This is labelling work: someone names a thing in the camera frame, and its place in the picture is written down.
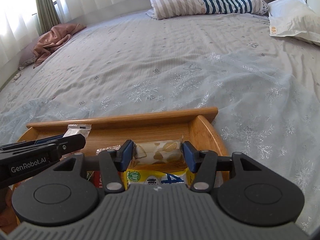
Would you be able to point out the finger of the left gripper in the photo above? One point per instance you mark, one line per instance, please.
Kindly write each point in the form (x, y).
(50, 138)
(72, 143)

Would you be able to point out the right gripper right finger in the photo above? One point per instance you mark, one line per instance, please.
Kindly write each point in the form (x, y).
(201, 163)

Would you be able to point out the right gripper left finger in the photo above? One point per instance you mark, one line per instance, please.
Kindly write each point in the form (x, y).
(111, 163)

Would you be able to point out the clear white candy packet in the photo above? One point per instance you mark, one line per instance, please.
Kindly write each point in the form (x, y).
(73, 129)

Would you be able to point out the yellow snack packet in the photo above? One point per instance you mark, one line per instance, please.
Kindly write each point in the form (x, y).
(149, 177)

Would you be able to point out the cream nougat snack packet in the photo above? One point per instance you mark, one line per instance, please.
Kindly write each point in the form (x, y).
(146, 153)

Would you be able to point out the large red peanut bag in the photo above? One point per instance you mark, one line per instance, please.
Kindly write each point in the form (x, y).
(95, 178)

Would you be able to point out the wooden serving tray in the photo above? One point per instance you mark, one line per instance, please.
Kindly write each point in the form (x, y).
(194, 125)

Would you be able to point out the purple pillow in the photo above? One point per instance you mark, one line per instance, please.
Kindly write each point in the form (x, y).
(28, 57)

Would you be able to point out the blue snowflake bedspread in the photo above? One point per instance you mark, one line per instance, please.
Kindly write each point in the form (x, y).
(265, 88)

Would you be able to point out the pink crumpled cloth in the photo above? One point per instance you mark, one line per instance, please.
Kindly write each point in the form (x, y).
(54, 39)

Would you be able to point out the green curtain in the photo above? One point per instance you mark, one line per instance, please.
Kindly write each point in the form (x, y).
(47, 15)

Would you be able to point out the striped pillow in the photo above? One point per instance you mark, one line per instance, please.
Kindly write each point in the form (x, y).
(163, 9)

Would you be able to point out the white pillow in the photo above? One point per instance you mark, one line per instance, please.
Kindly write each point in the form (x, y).
(293, 18)

